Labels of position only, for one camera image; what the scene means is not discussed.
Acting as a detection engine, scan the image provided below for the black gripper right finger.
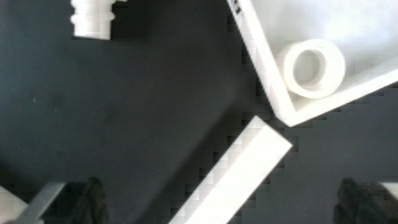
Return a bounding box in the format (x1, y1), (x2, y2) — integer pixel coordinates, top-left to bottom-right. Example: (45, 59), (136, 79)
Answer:
(335, 178), (398, 224)

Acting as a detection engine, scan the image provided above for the white square tabletop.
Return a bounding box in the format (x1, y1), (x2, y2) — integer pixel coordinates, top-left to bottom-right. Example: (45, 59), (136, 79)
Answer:
(226, 0), (398, 126)

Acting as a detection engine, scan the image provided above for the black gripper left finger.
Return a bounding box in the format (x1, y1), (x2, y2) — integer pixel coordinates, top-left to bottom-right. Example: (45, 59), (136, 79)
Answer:
(61, 177), (109, 224)

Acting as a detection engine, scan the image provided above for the white U-shaped obstacle fence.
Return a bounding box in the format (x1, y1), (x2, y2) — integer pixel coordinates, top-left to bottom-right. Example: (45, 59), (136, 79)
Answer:
(168, 116), (292, 224)

